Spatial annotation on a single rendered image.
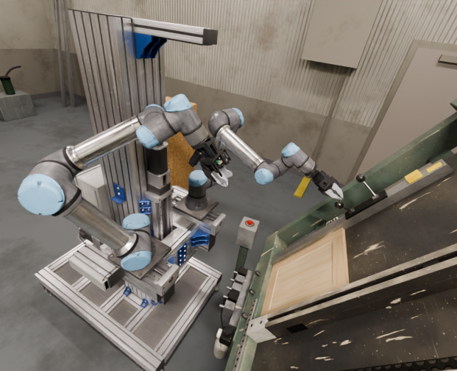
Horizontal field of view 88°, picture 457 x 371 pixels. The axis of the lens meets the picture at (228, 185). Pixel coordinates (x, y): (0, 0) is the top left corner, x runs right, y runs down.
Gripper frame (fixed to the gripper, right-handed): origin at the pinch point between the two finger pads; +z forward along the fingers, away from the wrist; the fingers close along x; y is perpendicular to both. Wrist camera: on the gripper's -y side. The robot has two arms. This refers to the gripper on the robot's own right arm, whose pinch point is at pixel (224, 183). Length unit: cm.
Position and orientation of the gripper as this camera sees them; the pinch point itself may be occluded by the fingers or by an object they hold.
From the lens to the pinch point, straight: 91.0
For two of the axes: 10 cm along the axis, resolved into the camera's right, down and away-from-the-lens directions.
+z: 4.7, 7.2, 5.1
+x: 5.5, -6.9, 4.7
